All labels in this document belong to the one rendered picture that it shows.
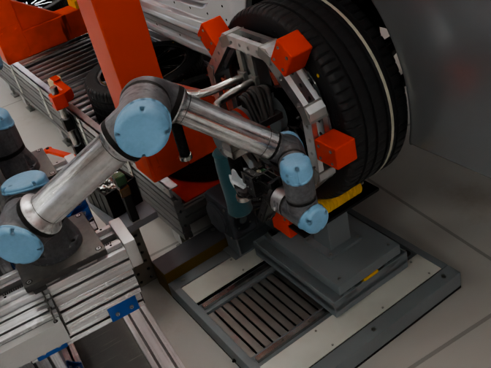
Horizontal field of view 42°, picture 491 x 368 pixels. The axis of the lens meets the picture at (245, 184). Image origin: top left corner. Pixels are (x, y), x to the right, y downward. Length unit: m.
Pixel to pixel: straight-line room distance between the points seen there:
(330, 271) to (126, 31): 1.09
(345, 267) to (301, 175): 0.91
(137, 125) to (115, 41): 0.92
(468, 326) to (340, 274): 0.48
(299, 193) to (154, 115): 0.40
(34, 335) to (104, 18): 1.05
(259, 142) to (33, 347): 0.76
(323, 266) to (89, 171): 1.16
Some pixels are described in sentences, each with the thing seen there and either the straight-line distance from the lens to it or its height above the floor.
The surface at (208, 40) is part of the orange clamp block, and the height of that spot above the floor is 1.08.
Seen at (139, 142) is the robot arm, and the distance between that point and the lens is 1.37.
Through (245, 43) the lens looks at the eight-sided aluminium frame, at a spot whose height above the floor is 1.11.
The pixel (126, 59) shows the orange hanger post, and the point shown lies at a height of 1.02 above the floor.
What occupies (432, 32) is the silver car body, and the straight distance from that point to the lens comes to 1.73.
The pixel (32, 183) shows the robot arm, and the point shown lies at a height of 1.04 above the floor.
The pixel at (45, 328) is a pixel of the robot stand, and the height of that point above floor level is 0.73.
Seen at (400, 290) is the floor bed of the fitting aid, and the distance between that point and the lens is 2.45.
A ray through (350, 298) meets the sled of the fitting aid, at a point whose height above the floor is 0.14.
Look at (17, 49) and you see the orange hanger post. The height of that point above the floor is 0.59.
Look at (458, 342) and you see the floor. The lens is 2.39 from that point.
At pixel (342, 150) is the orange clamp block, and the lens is 1.76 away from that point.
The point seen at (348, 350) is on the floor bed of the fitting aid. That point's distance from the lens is 2.27.
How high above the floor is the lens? 1.82
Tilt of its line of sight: 34 degrees down
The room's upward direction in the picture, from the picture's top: 14 degrees counter-clockwise
